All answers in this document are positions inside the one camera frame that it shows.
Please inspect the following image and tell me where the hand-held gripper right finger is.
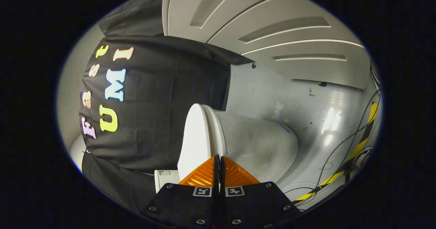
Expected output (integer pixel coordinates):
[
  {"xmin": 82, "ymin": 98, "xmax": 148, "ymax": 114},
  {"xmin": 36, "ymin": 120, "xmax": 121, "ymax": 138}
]
[{"xmin": 219, "ymin": 156, "xmax": 302, "ymax": 229}]

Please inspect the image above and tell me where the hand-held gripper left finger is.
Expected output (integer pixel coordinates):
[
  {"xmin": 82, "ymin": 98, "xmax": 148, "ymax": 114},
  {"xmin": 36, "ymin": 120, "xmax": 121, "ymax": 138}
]
[{"xmin": 140, "ymin": 155, "xmax": 219, "ymax": 229}]

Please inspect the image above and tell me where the white toilet tank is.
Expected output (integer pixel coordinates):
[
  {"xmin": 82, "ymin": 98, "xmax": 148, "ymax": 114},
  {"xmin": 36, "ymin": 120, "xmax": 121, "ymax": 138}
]
[{"xmin": 154, "ymin": 169, "xmax": 181, "ymax": 193}]

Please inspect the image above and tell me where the black backdrop cloth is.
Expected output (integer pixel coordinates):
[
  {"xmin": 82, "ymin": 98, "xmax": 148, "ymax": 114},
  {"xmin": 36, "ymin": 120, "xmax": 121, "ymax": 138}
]
[{"xmin": 79, "ymin": 0, "xmax": 254, "ymax": 212}]

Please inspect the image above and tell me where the yellow black hazard tape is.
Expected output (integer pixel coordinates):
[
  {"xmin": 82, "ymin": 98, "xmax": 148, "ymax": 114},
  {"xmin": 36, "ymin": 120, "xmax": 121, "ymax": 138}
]
[{"xmin": 295, "ymin": 101, "xmax": 378, "ymax": 202}]

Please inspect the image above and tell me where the grey panelled door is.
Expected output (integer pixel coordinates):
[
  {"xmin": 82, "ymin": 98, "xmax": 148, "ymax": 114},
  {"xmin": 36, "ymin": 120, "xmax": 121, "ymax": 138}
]
[{"xmin": 162, "ymin": 0, "xmax": 372, "ymax": 90}]

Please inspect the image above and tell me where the black cable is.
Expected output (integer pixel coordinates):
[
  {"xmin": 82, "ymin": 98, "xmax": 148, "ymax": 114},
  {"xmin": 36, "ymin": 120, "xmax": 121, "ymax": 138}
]
[{"xmin": 293, "ymin": 88, "xmax": 382, "ymax": 207}]

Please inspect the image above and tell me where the white cable coil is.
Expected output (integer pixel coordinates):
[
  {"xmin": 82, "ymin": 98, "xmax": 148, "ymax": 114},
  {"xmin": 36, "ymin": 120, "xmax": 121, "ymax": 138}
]
[{"xmin": 354, "ymin": 147, "xmax": 374, "ymax": 165}]

